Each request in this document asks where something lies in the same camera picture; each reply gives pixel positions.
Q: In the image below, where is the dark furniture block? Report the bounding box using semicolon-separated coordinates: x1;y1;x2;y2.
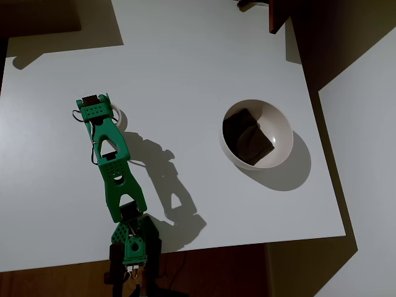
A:
0;0;82;38

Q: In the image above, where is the black table clamp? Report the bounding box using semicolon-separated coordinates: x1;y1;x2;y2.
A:
143;223;163;297
103;243;125;297

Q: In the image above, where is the white round bowl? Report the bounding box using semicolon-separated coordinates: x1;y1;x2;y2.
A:
218;98;294;170

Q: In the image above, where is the reddish brown wooden board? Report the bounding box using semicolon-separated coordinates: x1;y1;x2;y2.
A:
268;0;293;35

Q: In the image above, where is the white tape roll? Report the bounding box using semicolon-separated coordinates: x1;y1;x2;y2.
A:
110;101;125;127

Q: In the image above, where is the thin arm cable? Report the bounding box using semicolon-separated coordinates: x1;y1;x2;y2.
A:
72;109;99;165

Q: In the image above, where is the black folded cloth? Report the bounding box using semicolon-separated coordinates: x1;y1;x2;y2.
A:
222;107;275;166

